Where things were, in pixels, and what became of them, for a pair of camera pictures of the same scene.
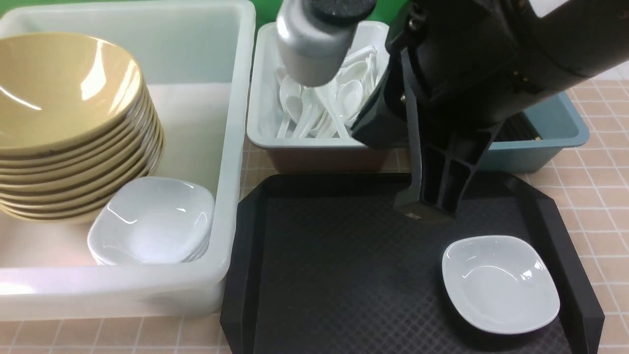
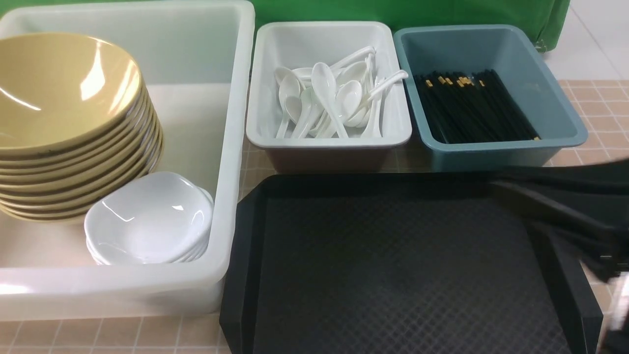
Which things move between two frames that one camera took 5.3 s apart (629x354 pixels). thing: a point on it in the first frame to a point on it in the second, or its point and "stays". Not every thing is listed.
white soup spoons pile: [326, 111] stays
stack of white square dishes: [153, 220] stays
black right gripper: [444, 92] to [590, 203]
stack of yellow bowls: [76, 124] stays
